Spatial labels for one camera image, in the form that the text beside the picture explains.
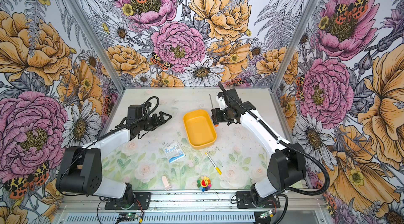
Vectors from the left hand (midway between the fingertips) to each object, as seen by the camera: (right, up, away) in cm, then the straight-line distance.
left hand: (167, 123), depth 89 cm
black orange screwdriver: (+27, +1, -8) cm, 28 cm away
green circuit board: (-11, -39, -18) cm, 44 cm away
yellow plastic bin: (+18, -5, +10) cm, 21 cm away
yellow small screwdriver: (+28, -23, -6) cm, 37 cm away
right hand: (+27, +2, -7) cm, 28 cm away
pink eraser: (+3, -27, -13) cm, 30 cm away
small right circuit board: (+49, -38, -18) cm, 65 cm away
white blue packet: (+4, -16, 0) cm, 16 cm away
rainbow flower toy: (+21, -28, -11) cm, 37 cm away
